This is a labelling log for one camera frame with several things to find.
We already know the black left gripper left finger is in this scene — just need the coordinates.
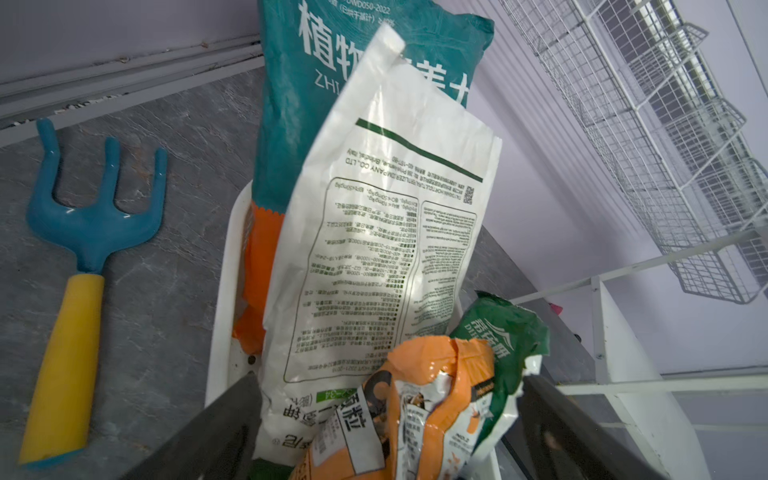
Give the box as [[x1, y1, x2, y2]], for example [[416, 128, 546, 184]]
[[122, 373, 261, 479]]

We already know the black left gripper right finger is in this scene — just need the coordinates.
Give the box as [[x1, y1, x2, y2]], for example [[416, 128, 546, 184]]
[[518, 375, 662, 479]]

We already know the green white urea bag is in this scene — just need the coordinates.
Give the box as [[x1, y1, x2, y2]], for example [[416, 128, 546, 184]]
[[451, 290, 550, 473]]

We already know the orange fertilizer bag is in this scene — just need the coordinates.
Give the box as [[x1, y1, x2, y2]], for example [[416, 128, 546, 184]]
[[291, 336, 494, 479]]

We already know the white fertilizer bag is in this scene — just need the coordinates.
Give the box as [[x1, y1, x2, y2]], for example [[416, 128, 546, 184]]
[[255, 26, 502, 465]]

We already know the teal orange soil bag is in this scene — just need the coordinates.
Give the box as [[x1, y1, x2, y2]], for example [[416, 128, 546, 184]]
[[232, 0, 497, 356]]

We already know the white metal tiered shelf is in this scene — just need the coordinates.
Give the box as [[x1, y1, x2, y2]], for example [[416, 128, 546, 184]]
[[466, 229, 767, 479]]

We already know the white perforated plastic basket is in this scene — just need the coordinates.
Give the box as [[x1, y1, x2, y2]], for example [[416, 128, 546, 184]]
[[204, 182, 260, 407]]

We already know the white wire wall rack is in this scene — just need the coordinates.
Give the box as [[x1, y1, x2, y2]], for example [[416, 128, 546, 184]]
[[503, 1, 767, 305]]

